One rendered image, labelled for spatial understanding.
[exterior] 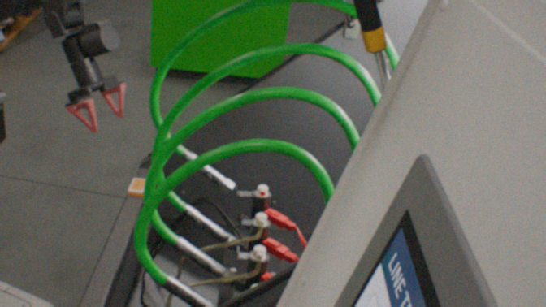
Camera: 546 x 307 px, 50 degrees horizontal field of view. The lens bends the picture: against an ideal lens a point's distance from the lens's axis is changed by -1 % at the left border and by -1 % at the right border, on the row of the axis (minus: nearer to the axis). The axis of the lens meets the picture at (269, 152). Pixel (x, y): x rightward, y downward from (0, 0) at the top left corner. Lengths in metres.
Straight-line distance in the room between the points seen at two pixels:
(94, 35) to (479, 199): 1.11
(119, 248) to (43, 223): 1.77
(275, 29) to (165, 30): 0.77
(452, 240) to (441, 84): 0.12
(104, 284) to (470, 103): 0.76
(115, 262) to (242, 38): 3.36
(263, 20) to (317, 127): 3.04
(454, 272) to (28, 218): 2.66
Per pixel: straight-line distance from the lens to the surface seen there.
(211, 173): 0.92
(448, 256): 0.30
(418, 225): 0.33
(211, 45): 4.31
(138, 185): 1.22
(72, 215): 2.87
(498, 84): 0.32
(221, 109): 0.70
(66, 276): 2.52
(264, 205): 0.94
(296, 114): 1.22
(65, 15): 1.35
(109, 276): 1.01
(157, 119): 0.90
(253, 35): 4.27
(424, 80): 0.41
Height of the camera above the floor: 1.59
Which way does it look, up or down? 27 degrees down
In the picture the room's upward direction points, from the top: 8 degrees clockwise
